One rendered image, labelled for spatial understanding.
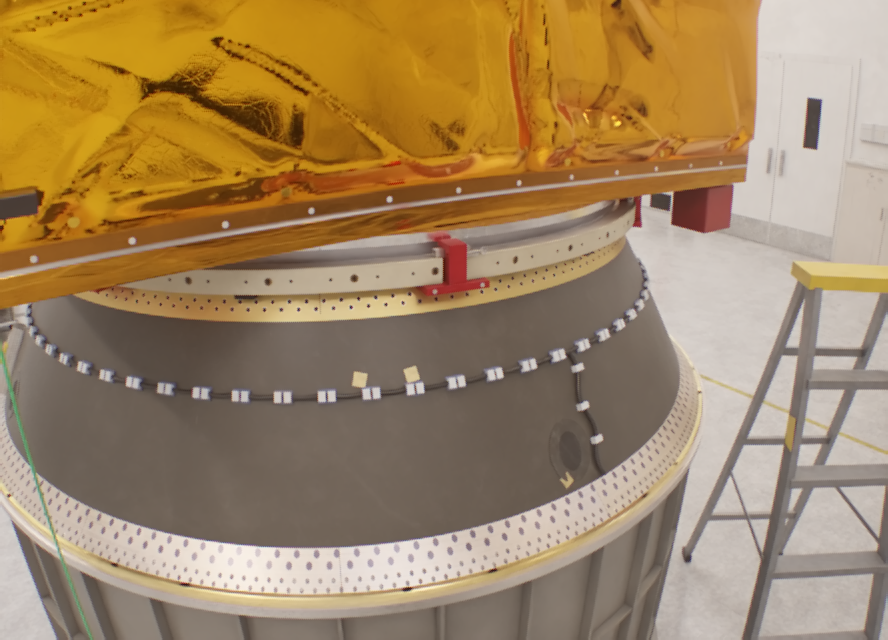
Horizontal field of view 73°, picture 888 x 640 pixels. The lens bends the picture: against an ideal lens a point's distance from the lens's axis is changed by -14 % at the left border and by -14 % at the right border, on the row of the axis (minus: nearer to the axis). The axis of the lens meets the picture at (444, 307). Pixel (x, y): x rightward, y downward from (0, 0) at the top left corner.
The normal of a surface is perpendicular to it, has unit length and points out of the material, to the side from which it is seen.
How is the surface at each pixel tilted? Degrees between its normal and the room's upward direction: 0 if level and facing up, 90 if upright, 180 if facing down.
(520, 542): 43
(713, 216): 90
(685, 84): 91
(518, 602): 90
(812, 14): 90
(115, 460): 62
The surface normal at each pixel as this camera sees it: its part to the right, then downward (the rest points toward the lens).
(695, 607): 0.00, -0.94
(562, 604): 0.54, 0.29
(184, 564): -0.11, -0.46
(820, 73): -0.80, 0.20
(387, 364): 0.23, -0.15
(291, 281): 0.07, 0.34
